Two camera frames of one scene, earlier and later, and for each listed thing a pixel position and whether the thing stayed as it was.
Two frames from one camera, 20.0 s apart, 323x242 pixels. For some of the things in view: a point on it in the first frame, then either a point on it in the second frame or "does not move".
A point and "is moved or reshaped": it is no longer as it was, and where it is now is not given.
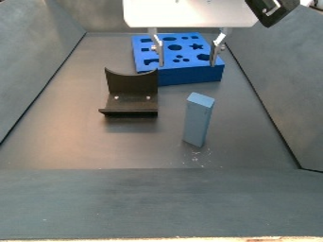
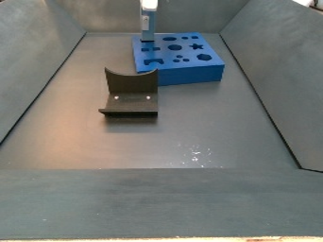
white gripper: [188, 13] to [149, 5]
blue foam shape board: [187, 63] does not move
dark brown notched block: [132, 95] does not move
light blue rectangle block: [198, 111] is moved or reshaped
